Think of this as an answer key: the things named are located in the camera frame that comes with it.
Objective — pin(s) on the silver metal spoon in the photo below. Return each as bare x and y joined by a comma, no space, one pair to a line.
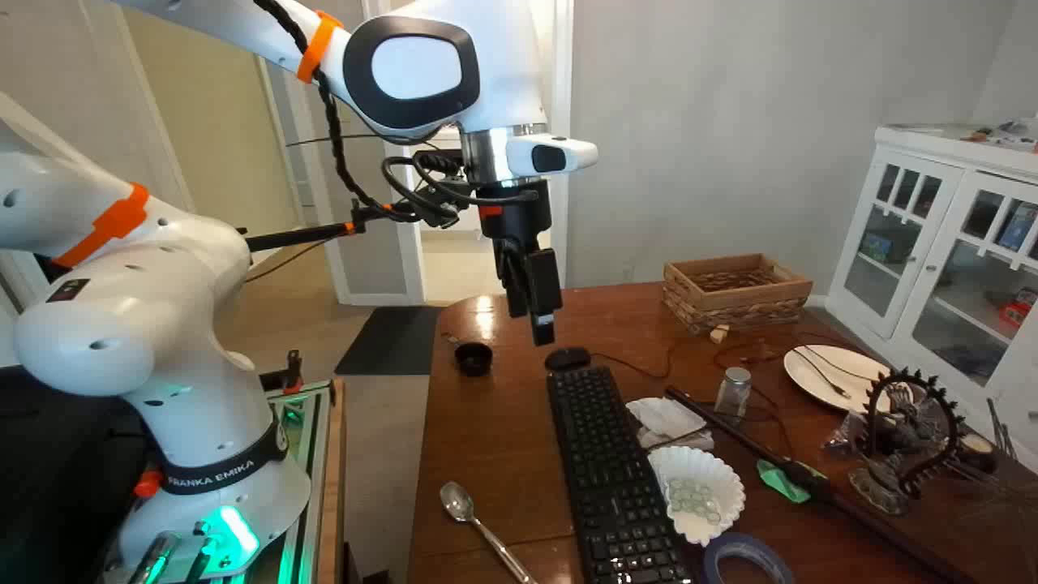
458,500

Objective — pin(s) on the black computer keyboard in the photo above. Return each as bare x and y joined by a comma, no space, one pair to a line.
612,475

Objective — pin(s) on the small black cup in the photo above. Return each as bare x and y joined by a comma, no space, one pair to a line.
474,357

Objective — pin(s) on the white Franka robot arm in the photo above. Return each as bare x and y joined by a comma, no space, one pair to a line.
132,312

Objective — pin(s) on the dark metal gear sculpture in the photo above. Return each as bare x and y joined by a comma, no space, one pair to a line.
903,440

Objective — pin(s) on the dark door mat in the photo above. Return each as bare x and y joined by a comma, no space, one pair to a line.
391,341

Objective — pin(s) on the white crumpled napkin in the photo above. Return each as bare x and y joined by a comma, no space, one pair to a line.
667,419

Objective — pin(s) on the black computer mouse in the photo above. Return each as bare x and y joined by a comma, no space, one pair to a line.
569,357

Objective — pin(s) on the round cream plate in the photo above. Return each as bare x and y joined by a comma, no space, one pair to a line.
854,395

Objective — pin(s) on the long black stick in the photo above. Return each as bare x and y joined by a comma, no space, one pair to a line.
748,441

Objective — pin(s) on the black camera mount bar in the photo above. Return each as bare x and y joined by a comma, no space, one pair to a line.
294,236

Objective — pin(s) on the white paper coffee filter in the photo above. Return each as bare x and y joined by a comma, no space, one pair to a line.
699,495

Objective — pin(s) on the small green object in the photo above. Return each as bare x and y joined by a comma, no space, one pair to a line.
779,481

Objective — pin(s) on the woven wooden crate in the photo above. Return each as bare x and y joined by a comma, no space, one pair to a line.
735,293

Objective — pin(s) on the small wooden piece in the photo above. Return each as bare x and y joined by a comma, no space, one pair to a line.
719,332

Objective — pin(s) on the white door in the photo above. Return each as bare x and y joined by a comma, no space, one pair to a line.
373,260

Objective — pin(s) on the white glass-door cabinet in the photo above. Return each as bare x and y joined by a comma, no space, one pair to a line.
943,272

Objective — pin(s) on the small glass jar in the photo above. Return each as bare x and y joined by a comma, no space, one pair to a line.
735,395

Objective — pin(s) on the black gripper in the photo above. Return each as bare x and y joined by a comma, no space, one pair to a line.
525,233

